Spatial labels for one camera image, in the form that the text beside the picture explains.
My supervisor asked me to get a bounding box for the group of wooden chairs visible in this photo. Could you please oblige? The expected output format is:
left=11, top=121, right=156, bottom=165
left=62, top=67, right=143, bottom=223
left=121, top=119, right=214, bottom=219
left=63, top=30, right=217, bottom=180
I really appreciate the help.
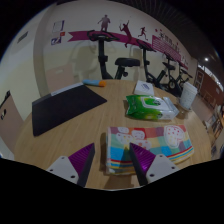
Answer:
left=203, top=103, right=224, bottom=158

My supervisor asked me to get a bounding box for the magenta wall banner decal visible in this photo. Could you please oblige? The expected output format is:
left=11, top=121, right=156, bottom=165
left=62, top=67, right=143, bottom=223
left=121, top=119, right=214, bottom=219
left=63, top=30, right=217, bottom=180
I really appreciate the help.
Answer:
left=67, top=30, right=189, bottom=69

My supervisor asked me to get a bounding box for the green wet wipes pack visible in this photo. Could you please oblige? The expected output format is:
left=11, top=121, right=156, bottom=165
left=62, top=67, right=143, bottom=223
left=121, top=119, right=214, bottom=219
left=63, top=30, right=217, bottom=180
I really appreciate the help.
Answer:
left=125, top=94, right=180, bottom=122

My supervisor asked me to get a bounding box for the blue and orange tube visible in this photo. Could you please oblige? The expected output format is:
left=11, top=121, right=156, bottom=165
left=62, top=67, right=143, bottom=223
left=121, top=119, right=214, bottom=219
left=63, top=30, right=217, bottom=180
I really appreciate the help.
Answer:
left=81, top=78, right=108, bottom=88

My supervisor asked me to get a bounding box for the white wall poster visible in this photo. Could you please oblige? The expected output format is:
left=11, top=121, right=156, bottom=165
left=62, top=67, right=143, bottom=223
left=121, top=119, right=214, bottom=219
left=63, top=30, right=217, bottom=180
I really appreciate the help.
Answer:
left=52, top=20, right=65, bottom=33

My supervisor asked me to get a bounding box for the colourful patchwork towel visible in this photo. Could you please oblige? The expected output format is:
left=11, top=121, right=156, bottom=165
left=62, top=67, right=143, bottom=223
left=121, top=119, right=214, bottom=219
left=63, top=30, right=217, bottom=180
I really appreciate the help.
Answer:
left=104, top=124, right=195, bottom=176

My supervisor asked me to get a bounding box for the purple wall poster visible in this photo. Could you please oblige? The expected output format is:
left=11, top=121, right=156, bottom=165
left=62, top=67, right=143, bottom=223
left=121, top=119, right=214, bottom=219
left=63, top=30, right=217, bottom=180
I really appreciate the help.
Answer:
left=50, top=35, right=63, bottom=46

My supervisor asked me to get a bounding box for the dark red athlete wall decal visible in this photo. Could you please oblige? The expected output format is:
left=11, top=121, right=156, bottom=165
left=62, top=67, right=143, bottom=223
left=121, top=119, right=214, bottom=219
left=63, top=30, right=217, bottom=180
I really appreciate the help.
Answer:
left=137, top=26, right=149, bottom=42
left=97, top=14, right=112, bottom=33
left=119, top=19, right=132, bottom=48

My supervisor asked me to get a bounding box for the white tissue box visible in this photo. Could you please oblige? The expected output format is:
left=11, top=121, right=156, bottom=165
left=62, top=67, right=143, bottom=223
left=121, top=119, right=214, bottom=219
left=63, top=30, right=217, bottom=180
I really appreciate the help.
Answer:
left=133, top=79, right=155, bottom=97

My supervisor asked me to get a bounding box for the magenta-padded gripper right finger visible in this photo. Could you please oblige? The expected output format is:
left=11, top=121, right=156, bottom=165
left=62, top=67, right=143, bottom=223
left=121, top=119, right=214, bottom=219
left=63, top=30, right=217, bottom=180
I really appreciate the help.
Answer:
left=128, top=142, right=180, bottom=187

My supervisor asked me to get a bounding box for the black mouse pad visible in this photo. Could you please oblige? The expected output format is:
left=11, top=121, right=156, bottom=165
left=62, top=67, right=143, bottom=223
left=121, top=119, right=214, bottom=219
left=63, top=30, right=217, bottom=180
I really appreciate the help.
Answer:
left=31, top=84, right=108, bottom=138

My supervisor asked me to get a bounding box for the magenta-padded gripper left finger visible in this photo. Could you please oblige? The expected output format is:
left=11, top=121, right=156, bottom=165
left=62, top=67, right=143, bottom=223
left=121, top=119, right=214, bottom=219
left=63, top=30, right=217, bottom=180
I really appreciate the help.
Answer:
left=45, top=142, right=96, bottom=188

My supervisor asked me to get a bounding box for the grey wall sign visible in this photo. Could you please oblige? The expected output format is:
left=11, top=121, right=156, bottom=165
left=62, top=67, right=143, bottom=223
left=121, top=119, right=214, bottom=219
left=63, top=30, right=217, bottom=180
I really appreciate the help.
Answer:
left=17, top=31, right=29, bottom=44

